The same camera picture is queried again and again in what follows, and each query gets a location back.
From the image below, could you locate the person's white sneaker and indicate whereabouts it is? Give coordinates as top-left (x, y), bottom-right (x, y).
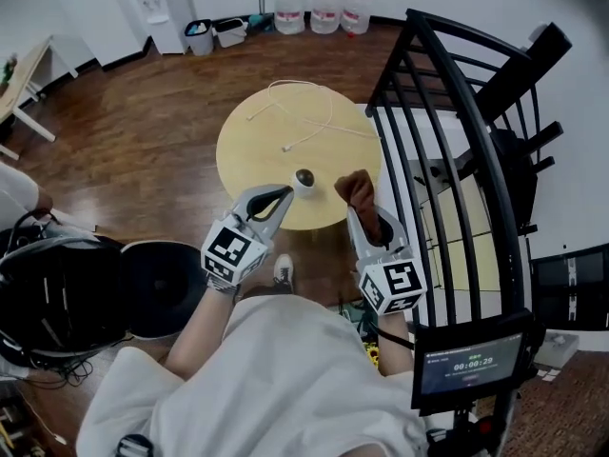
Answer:
top-left (272, 253), bottom-right (296, 288)

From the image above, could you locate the black tablet screen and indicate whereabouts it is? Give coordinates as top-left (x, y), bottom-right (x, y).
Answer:
top-left (408, 308), bottom-right (547, 417)

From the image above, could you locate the person's left forearm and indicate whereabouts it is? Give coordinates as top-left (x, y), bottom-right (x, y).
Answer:
top-left (164, 287), bottom-right (240, 381)

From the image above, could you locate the small potted plant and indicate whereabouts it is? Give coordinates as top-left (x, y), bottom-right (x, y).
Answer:
top-left (1, 52), bottom-right (21, 86)

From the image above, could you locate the person's right forearm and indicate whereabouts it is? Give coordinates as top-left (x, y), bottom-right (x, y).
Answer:
top-left (377, 311), bottom-right (415, 379)

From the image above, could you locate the black strap buckle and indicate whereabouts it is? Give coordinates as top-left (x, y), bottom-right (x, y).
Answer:
top-left (112, 433), bottom-right (155, 457)

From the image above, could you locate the brown cloth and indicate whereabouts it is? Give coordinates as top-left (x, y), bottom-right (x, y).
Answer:
top-left (333, 169), bottom-right (384, 248)

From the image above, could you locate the round wooden table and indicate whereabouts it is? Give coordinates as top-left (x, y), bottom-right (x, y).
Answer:
top-left (215, 86), bottom-right (383, 233)

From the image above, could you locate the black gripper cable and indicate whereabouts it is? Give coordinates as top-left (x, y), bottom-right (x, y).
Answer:
top-left (377, 324), bottom-right (416, 351)

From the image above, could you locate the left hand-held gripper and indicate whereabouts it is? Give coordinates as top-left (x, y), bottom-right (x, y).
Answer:
top-left (199, 183), bottom-right (297, 287)

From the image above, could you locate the white and black camera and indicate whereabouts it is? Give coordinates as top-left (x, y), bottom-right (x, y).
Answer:
top-left (290, 169), bottom-right (319, 201)

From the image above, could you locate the grey trash bin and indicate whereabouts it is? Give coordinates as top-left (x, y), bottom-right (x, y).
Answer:
top-left (184, 18), bottom-right (215, 58)

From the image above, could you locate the white box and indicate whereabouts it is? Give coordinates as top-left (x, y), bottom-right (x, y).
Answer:
top-left (534, 329), bottom-right (580, 369)

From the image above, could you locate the person's white shirt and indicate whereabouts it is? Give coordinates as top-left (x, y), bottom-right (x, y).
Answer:
top-left (74, 294), bottom-right (428, 457)

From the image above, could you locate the white bucket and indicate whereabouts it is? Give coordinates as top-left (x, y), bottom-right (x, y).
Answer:
top-left (213, 16), bottom-right (250, 50)

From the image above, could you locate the striped band wristwatch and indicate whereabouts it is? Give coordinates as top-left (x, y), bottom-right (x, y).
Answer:
top-left (205, 272), bottom-right (243, 298)

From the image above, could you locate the wooden desk with white legs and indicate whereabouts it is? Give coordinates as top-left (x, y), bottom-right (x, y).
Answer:
top-left (0, 34), bottom-right (81, 162)

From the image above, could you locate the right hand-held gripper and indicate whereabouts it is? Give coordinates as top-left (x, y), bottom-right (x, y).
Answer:
top-left (344, 206), bottom-right (428, 315)

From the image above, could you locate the white water dispenser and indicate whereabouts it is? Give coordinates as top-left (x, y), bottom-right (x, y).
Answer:
top-left (131, 0), bottom-right (198, 56)

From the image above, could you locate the white charging cable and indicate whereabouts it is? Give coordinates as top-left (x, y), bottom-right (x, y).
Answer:
top-left (245, 79), bottom-right (383, 154)

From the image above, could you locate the mop with metal pole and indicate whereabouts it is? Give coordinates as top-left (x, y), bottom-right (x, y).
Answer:
top-left (246, 0), bottom-right (276, 33)

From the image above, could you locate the black backpack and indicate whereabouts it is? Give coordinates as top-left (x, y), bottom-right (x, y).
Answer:
top-left (0, 209), bottom-right (128, 369)

